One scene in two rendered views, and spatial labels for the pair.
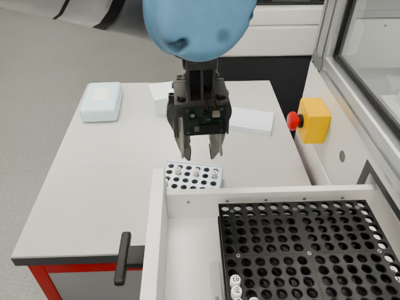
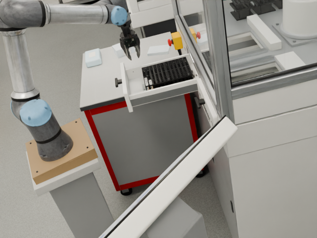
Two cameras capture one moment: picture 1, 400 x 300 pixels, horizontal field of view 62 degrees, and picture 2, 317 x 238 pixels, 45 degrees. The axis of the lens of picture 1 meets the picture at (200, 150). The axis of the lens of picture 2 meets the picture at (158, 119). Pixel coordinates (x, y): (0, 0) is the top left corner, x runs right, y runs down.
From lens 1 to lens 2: 1.41 m
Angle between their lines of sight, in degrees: 4
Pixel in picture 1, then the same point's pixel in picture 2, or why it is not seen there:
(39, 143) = not seen: hidden behind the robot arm
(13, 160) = not seen: hidden behind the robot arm
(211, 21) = (120, 19)
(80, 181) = (94, 85)
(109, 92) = (95, 53)
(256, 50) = (161, 18)
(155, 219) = (123, 72)
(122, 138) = (106, 69)
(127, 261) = (117, 82)
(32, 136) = not seen: hidden behind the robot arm
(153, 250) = (123, 77)
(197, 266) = (139, 87)
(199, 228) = (138, 80)
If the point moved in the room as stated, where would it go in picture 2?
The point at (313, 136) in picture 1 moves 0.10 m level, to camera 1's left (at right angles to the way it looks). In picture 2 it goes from (178, 46) to (159, 50)
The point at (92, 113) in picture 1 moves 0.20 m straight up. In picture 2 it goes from (91, 62) to (79, 31)
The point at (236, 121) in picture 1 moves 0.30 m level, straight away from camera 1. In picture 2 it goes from (153, 51) to (155, 29)
